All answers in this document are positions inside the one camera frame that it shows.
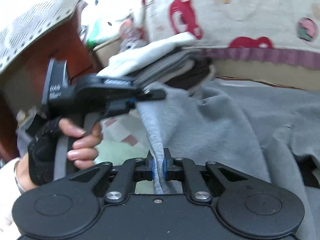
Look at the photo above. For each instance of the white lace cloth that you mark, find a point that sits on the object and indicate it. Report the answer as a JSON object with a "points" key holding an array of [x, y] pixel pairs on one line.
{"points": [[32, 30]]}

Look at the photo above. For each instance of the white green printed bag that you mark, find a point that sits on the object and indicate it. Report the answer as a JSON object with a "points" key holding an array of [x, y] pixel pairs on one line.
{"points": [[105, 17]]}

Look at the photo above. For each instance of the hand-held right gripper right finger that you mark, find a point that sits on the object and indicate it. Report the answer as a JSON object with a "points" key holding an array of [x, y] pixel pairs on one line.
{"points": [[165, 171]]}

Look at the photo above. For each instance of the white folded garment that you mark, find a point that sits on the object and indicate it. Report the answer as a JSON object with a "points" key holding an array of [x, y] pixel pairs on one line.
{"points": [[150, 52]]}

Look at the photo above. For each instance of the person's left hand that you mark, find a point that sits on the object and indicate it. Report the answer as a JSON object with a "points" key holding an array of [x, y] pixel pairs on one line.
{"points": [[85, 152]]}

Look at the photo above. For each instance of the grey fleece sweatshirt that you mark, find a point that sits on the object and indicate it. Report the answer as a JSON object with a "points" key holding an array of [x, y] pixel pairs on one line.
{"points": [[237, 130]]}

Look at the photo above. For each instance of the grey folded garment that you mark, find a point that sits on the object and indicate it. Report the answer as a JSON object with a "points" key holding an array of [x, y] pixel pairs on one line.
{"points": [[170, 65]]}

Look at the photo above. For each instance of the beige mattress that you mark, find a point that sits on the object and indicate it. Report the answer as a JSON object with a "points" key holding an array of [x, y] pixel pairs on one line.
{"points": [[275, 73]]}

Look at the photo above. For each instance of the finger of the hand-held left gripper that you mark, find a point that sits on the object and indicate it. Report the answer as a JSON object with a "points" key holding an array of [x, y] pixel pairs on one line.
{"points": [[152, 95], [120, 108]]}

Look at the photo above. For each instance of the bear print bedspread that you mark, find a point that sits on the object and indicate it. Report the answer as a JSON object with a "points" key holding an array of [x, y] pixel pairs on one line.
{"points": [[250, 12]]}

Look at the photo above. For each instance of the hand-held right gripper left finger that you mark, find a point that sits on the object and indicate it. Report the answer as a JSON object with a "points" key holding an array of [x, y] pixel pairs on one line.
{"points": [[149, 171]]}

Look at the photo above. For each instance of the dark folded garment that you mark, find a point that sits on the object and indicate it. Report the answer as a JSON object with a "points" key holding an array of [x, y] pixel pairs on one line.
{"points": [[190, 76]]}

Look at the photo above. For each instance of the checked printed mat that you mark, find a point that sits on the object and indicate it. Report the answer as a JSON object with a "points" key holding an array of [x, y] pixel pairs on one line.
{"points": [[128, 140]]}

